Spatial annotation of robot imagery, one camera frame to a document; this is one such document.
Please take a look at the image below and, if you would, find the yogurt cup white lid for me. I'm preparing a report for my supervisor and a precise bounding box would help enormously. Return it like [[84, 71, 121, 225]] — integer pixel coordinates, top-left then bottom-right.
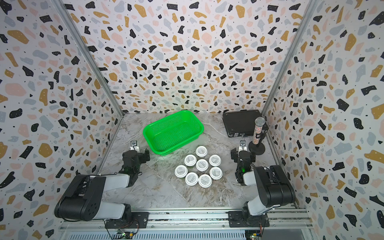
[[174, 165, 188, 179], [209, 155, 222, 167], [198, 174, 213, 189], [196, 146, 208, 158], [209, 167, 223, 180], [185, 172, 199, 187], [196, 159, 209, 173], [184, 155, 197, 168]]

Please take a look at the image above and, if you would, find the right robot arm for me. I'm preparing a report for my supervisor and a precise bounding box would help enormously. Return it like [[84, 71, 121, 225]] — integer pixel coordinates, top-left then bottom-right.
[[231, 148, 296, 219]]

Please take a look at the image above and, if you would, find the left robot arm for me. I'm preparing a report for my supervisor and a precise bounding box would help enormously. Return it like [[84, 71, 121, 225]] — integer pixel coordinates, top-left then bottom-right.
[[54, 147, 150, 226]]

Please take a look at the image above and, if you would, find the green plastic basket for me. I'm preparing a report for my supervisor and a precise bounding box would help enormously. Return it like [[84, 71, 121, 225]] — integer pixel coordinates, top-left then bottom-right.
[[143, 110, 204, 156]]

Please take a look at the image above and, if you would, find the glitter tube on black stand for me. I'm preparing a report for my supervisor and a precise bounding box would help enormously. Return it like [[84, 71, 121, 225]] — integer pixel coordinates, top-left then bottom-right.
[[248, 117, 266, 156]]

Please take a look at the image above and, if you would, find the black hard case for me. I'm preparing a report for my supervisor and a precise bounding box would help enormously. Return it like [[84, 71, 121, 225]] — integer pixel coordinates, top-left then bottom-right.
[[223, 110, 262, 138]]

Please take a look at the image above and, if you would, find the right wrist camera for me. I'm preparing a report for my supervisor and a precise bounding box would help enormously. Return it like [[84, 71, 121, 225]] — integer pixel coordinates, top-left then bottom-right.
[[239, 140, 248, 152]]

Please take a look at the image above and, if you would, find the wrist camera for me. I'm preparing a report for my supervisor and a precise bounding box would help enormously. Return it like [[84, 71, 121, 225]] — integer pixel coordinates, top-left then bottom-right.
[[130, 141, 140, 152], [239, 140, 248, 152]]

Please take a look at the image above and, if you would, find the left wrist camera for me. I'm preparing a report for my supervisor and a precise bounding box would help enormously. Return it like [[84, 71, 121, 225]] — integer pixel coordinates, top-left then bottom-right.
[[130, 141, 140, 152]]

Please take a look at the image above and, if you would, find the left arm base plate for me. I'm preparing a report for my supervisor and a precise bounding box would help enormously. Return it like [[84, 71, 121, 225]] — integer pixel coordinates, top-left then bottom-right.
[[106, 212, 150, 229]]

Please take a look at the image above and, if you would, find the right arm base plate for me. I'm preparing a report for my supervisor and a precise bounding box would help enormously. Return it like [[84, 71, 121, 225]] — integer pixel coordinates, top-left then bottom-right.
[[228, 211, 270, 228]]

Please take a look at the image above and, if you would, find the aluminium rail frame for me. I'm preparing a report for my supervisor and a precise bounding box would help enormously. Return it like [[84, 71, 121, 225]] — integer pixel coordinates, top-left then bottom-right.
[[59, 204, 317, 240]]

